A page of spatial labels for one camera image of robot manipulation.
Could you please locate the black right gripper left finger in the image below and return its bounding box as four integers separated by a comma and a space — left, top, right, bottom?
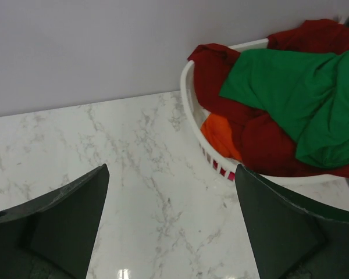
0, 164, 109, 278

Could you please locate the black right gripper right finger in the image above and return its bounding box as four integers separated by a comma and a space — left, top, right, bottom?
235, 165, 349, 278

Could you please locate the green t shirt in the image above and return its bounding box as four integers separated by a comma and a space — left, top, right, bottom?
219, 49, 349, 169

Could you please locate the white plastic laundry basket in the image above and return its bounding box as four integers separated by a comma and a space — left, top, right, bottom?
180, 39, 340, 183

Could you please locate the dark red t shirt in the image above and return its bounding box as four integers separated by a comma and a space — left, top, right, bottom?
188, 19, 349, 177

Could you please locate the orange t shirt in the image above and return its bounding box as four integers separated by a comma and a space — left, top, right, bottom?
201, 113, 242, 162

